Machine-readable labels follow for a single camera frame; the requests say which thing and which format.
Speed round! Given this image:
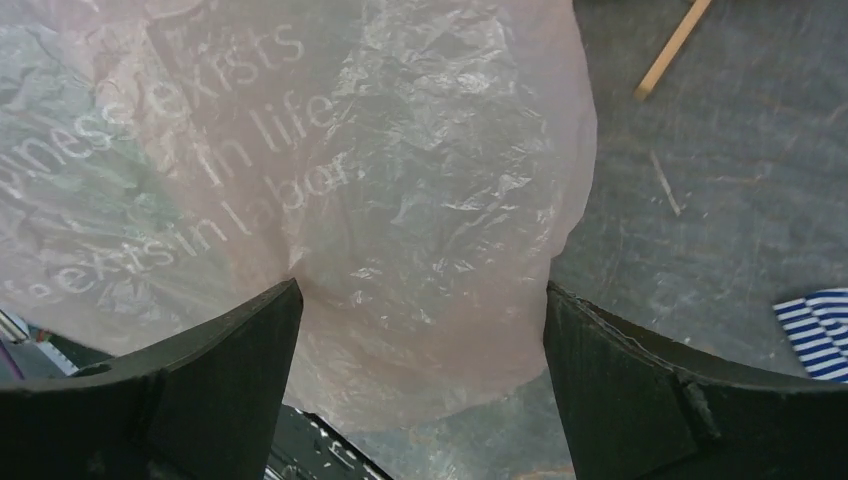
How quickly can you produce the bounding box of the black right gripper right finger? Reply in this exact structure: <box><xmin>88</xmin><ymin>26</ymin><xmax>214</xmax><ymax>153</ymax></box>
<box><xmin>543</xmin><ymin>283</ymin><xmax>847</xmax><ymax>479</ymax></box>

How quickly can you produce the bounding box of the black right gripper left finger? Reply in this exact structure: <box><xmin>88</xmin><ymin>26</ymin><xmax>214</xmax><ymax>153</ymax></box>
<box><xmin>1</xmin><ymin>280</ymin><xmax>303</xmax><ymax>479</ymax></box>

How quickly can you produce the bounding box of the pink plastic trash bag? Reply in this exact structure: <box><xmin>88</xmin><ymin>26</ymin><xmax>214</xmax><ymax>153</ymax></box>
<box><xmin>1</xmin><ymin>1</ymin><xmax>597</xmax><ymax>431</ymax></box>

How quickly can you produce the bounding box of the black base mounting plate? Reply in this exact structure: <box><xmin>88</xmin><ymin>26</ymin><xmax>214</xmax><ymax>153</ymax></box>
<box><xmin>264</xmin><ymin>405</ymin><xmax>391</xmax><ymax>480</ymax></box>

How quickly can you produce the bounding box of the blue white striped cloth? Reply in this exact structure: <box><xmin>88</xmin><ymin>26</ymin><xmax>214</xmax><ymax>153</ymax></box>
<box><xmin>772</xmin><ymin>288</ymin><xmax>848</xmax><ymax>384</ymax></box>

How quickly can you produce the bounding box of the wooden stick frame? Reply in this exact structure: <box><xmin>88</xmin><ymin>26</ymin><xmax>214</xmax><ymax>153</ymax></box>
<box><xmin>633</xmin><ymin>0</ymin><xmax>712</xmax><ymax>101</ymax></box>

